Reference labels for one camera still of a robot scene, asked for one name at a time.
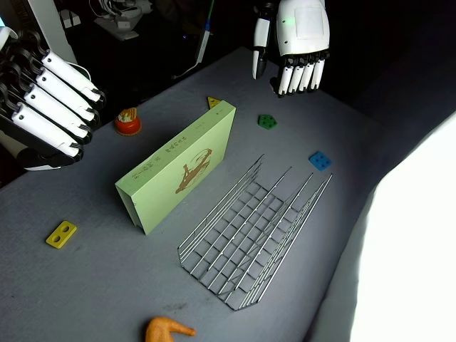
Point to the grey table cloth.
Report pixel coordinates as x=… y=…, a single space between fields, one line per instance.
x=107 y=278

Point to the orange toy cake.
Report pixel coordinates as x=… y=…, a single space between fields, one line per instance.
x=127 y=123

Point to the green pentagon block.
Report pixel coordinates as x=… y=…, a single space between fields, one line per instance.
x=267 y=122

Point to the small white bracket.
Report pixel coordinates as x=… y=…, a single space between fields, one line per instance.
x=69 y=18

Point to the yellow triangle block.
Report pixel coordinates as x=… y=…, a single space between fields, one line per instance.
x=213 y=102

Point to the yellow rectangular block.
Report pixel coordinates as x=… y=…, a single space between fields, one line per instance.
x=61 y=234

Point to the blue square block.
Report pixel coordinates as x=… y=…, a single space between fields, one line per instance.
x=320 y=161

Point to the white machine base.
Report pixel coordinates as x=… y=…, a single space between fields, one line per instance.
x=121 y=25

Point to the white frame post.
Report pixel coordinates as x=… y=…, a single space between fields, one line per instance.
x=53 y=25

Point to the light green book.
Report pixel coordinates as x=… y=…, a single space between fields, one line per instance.
x=167 y=181

